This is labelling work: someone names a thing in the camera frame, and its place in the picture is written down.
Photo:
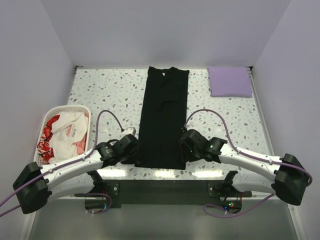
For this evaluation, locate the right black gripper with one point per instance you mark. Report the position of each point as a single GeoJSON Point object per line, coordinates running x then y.
{"type": "Point", "coordinates": [187, 157]}

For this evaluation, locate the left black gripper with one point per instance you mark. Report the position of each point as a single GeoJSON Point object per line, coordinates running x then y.
{"type": "Point", "coordinates": [132, 160]}

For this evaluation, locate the black t shirt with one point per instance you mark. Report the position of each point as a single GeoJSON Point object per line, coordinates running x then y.
{"type": "Point", "coordinates": [163, 115]}

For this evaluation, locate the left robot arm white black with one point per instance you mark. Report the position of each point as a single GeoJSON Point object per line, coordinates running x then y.
{"type": "Point", "coordinates": [37, 185]}

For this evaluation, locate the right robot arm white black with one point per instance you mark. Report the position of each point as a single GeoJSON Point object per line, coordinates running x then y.
{"type": "Point", "coordinates": [284, 177]}

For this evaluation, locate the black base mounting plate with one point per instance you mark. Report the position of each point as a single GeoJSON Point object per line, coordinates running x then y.
{"type": "Point", "coordinates": [164, 192]}

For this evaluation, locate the pink garment in basket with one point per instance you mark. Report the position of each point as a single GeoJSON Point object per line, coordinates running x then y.
{"type": "Point", "coordinates": [81, 146]}

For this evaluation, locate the folded purple t shirt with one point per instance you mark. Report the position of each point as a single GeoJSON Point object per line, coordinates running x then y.
{"type": "Point", "coordinates": [228, 81]}

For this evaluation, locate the white red printed t shirt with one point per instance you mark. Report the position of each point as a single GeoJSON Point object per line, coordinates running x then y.
{"type": "Point", "coordinates": [62, 137]}

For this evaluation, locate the white plastic laundry basket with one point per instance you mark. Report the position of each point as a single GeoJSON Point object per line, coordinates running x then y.
{"type": "Point", "coordinates": [41, 150]}

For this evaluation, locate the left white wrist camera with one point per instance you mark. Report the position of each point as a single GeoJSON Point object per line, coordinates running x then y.
{"type": "Point", "coordinates": [129, 131]}

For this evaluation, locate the aluminium frame rail right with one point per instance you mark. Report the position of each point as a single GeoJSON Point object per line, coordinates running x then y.
{"type": "Point", "coordinates": [260, 111]}

